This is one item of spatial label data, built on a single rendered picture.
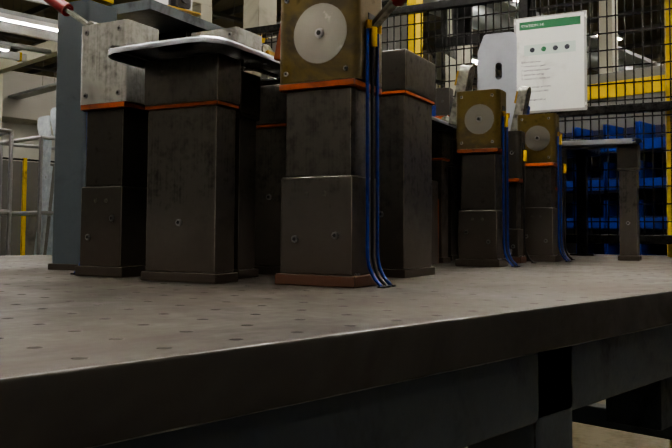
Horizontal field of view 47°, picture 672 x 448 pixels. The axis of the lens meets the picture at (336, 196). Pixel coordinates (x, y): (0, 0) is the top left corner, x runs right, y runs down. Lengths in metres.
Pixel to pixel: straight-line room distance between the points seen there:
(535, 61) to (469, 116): 1.03
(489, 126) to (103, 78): 0.75
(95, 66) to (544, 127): 1.08
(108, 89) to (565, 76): 1.69
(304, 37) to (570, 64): 1.66
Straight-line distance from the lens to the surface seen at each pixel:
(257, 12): 9.80
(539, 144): 1.87
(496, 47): 2.31
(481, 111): 1.55
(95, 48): 1.18
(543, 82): 2.55
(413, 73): 1.16
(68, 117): 1.34
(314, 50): 0.95
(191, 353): 0.43
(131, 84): 1.13
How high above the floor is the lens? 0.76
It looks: 3 degrees up
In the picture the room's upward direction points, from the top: straight up
